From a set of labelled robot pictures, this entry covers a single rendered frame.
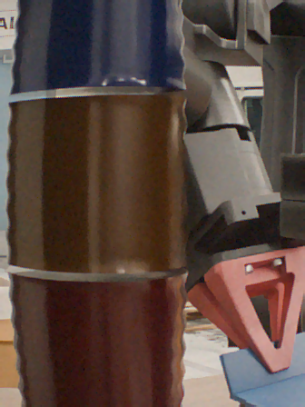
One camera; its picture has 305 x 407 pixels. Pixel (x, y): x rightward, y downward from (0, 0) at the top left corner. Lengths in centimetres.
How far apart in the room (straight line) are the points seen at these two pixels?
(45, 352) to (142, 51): 6
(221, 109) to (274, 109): 23
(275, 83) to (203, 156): 28
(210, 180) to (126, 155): 45
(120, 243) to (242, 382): 45
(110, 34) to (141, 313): 5
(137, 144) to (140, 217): 1
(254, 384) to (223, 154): 14
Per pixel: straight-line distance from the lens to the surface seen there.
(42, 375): 23
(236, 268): 66
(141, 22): 22
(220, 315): 68
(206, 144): 68
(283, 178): 50
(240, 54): 72
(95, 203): 22
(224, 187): 67
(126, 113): 22
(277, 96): 93
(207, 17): 72
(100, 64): 22
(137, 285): 22
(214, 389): 112
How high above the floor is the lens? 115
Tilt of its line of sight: 3 degrees down
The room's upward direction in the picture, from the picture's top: straight up
